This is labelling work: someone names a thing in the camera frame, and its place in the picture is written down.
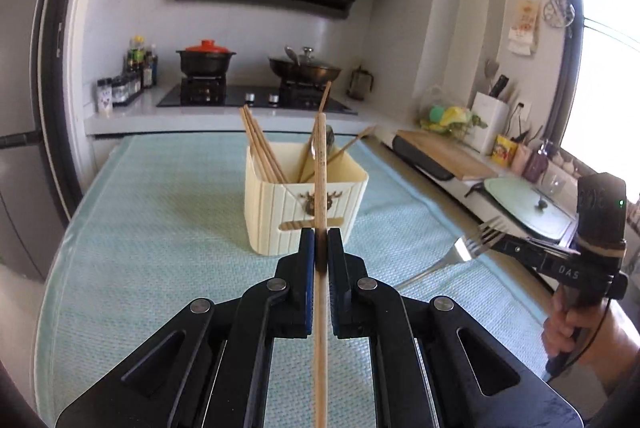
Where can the person's right hand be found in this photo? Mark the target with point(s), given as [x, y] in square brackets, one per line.
[555, 333]

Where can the grey refrigerator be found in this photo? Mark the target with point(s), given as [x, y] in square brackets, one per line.
[20, 208]

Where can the red clay pot lid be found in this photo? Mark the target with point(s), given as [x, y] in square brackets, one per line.
[206, 46]

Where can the black tray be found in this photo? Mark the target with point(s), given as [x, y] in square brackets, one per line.
[420, 157]

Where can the metal spatula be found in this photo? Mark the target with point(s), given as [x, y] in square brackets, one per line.
[491, 70]

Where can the dark metal wok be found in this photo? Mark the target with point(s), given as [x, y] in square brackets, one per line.
[300, 75]

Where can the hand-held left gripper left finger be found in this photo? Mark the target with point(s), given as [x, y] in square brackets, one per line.
[309, 288]

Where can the wooden cutting board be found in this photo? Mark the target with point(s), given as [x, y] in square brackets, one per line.
[450, 155]

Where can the kitchen window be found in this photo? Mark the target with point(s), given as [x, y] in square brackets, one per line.
[610, 57]

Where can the metal spoon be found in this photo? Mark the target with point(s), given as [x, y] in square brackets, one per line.
[330, 136]

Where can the yellow snack packet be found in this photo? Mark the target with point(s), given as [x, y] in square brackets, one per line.
[506, 151]

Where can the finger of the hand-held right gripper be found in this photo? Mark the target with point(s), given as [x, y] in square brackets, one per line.
[530, 248]

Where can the metal fork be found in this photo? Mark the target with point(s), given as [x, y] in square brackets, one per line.
[467, 249]

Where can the wall calendar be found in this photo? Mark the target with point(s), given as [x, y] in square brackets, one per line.
[525, 20]

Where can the white knife block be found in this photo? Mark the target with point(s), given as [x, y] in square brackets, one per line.
[487, 122]

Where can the black gas stove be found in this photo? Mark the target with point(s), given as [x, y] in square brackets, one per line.
[240, 97]

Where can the glass wok lid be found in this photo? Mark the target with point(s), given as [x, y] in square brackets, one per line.
[312, 62]

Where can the black clay pot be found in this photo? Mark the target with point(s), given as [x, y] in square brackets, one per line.
[205, 63]

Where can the teal woven table mat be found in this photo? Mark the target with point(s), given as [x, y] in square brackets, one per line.
[150, 233]

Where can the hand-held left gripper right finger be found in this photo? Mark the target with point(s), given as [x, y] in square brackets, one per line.
[336, 288]

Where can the brown glass pitcher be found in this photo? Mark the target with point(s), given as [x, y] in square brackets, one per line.
[360, 82]

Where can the row of spice jars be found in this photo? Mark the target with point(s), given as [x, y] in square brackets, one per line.
[117, 92]

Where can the yellow-capped sauce bottle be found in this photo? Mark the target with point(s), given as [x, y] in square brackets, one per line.
[136, 57]

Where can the green electric griddle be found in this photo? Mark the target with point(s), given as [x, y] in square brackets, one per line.
[520, 203]

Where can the dark sauce bottle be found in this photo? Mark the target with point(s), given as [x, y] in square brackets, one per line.
[150, 67]

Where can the plastic bag with yellow contents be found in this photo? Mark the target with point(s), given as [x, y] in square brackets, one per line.
[450, 115]

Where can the white ribbed utensil holder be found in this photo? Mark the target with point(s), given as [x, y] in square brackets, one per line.
[270, 218]

